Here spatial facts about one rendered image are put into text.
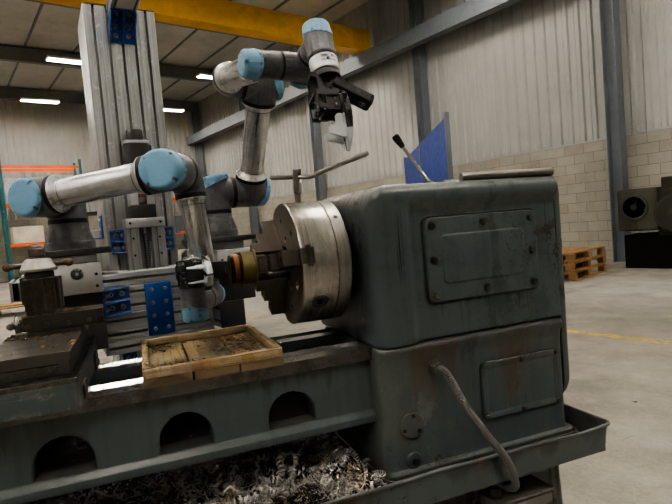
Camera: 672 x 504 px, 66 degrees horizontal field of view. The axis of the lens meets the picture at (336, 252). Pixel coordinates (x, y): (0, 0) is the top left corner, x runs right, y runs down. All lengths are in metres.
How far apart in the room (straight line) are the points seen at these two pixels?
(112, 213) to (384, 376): 1.22
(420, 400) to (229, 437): 0.46
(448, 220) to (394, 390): 0.43
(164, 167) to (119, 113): 0.61
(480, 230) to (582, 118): 10.74
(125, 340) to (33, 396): 0.78
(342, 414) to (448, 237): 0.50
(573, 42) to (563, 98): 1.10
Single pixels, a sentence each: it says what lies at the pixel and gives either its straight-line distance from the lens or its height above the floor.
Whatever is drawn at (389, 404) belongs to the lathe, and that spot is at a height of 0.73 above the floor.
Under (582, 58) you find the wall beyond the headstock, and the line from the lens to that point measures 12.30.
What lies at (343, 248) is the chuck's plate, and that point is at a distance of 1.25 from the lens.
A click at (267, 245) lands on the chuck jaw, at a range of 1.37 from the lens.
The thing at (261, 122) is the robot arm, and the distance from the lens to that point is 1.89.
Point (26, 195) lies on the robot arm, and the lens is 1.75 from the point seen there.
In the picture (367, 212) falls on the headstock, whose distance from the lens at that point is 1.23.
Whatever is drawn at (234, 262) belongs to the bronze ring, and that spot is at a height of 1.10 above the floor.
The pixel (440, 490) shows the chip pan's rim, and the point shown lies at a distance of 1.33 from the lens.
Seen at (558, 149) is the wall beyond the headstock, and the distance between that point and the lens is 12.22.
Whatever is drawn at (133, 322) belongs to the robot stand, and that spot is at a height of 0.90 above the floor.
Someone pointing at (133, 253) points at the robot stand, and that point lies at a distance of 1.98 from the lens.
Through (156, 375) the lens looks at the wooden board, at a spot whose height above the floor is 0.89.
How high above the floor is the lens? 1.17
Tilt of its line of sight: 3 degrees down
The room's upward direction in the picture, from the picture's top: 5 degrees counter-clockwise
